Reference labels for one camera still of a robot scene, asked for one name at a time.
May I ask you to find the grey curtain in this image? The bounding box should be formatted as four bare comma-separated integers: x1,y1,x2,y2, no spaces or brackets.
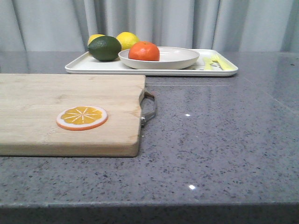
0,0,299,52

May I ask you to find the wooden cutting board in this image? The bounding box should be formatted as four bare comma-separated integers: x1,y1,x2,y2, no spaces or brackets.
0,74,156,157

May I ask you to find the orange slice piece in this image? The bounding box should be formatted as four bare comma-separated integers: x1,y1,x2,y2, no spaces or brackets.
56,105,108,131

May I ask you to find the yellow lemon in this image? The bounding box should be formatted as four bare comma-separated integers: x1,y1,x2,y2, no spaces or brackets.
116,32,140,50
87,34,104,45

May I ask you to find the yellow plastic utensil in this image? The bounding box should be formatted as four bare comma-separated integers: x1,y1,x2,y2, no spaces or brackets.
203,57,214,70
211,55,233,70

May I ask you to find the yellow plastic utensil left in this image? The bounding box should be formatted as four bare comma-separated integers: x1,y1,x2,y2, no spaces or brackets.
203,57,214,70

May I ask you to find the beige round plate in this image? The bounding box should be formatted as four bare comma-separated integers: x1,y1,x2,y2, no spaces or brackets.
119,47,199,70

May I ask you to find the yellow lemon left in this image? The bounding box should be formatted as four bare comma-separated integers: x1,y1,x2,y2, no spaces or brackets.
87,34,104,45

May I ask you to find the orange mandarin fruit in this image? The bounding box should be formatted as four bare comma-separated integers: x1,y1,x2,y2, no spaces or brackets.
128,41,160,61

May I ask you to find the yellow plastic utensil right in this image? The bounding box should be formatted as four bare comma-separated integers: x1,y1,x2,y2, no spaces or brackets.
211,55,233,70

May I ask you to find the white bear-print tray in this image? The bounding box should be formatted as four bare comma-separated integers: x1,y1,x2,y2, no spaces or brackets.
65,49,238,77

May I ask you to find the yellow lemon right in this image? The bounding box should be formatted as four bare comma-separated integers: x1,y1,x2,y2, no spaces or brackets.
116,32,140,50

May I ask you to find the green lime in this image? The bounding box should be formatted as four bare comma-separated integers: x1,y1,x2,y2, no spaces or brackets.
88,35,121,62

